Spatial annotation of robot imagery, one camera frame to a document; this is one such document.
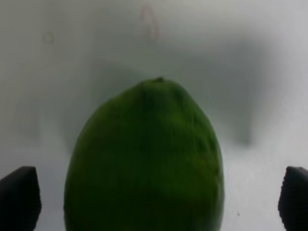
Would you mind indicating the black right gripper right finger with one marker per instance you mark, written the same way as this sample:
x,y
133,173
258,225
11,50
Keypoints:
x,y
293,200

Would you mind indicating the green lime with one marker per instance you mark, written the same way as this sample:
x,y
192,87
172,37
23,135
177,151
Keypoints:
x,y
146,160

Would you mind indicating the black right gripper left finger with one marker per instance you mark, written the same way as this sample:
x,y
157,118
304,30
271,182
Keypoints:
x,y
20,202

